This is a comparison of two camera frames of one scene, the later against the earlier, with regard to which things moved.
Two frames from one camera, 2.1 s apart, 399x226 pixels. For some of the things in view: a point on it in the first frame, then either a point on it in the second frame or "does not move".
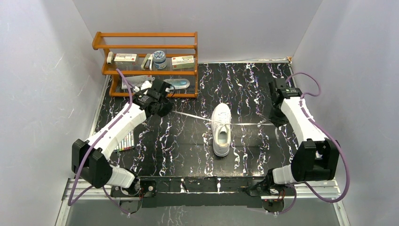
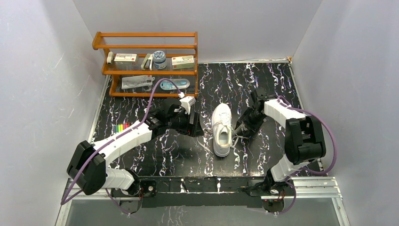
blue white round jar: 159,60 does not move
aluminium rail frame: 331,189 does not move
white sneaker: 221,122 does not move
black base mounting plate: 211,192 does not move
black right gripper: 278,121 → 251,127
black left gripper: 159,87 → 193,124
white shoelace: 222,124 → 235,136
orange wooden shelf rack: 132,59 does not move
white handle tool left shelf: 110,57 does not move
